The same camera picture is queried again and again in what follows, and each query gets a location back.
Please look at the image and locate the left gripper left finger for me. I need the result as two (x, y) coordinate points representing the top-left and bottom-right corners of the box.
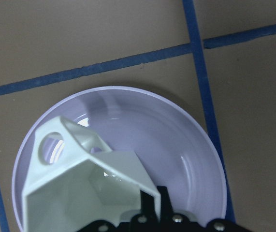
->
(139, 190), (158, 221)

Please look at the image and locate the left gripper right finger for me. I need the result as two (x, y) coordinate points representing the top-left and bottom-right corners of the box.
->
(157, 186), (174, 215)

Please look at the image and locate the white faceted cup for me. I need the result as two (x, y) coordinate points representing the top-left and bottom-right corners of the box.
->
(22, 116), (161, 232)

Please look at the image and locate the lavender plate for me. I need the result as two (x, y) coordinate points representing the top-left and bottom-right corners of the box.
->
(12, 86), (228, 231)

